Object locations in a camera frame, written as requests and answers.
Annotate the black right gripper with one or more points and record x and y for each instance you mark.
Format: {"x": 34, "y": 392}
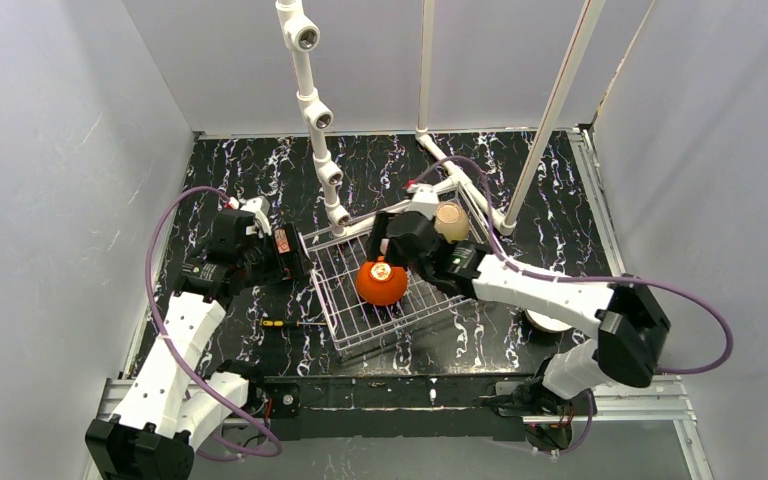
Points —
{"x": 392, "y": 240}

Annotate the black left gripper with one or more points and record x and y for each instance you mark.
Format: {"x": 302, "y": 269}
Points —
{"x": 292, "y": 249}

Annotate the beige bowl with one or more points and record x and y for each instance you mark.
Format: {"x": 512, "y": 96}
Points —
{"x": 451, "y": 221}

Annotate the white bowl with brown outside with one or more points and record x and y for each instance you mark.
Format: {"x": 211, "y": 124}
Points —
{"x": 381, "y": 284}

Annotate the white bowl with tan outside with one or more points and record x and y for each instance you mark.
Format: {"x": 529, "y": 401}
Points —
{"x": 545, "y": 323}

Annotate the blue patterned bowl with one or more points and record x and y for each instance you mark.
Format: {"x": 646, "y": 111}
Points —
{"x": 282, "y": 241}

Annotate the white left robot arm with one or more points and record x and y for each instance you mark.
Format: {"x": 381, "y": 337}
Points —
{"x": 169, "y": 411}

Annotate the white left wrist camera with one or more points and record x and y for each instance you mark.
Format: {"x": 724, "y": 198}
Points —
{"x": 259, "y": 206}

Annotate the yellow handled screwdriver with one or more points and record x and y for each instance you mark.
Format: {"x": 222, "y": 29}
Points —
{"x": 284, "y": 324}

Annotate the white PVC pipe frame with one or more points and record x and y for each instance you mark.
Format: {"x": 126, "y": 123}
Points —
{"x": 366, "y": 67}

